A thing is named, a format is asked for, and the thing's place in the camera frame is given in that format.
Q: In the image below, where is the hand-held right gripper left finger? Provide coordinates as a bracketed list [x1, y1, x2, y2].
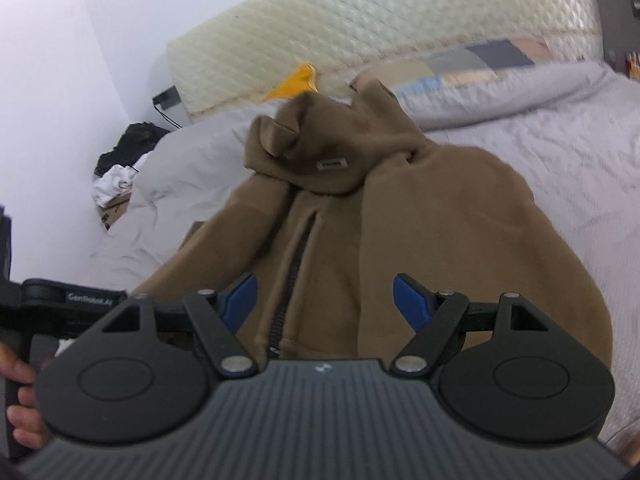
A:
[101, 272, 260, 379]

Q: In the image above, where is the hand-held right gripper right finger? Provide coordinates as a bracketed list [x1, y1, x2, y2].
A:
[392, 273, 549, 377]

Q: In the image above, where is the brown hoodie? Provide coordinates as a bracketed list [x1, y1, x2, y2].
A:
[127, 81, 615, 376]

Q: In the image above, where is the pile of black clothes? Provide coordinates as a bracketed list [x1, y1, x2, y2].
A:
[94, 121, 172, 179]

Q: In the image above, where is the person's left hand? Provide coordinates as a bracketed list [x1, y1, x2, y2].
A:
[0, 342, 51, 453]

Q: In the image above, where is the cardboard box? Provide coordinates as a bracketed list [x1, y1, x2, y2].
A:
[97, 191, 135, 234]

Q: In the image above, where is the white crumpled cloth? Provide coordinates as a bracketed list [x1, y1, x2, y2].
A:
[91, 163, 139, 209]

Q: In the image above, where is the light grey bed sheet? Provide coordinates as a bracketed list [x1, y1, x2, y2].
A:
[87, 67, 640, 461]

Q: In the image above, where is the patchwork pillow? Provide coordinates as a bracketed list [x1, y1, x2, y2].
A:
[350, 35, 556, 98]

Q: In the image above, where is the cream quilted headboard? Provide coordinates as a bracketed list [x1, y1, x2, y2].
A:
[166, 0, 603, 121]

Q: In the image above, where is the grey bedside cabinet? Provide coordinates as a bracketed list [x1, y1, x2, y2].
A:
[585, 0, 640, 81]

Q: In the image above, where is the black cable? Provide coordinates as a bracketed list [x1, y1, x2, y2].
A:
[152, 102, 185, 130]

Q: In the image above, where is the black wall socket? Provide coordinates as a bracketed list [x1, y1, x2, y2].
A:
[151, 86, 182, 110]

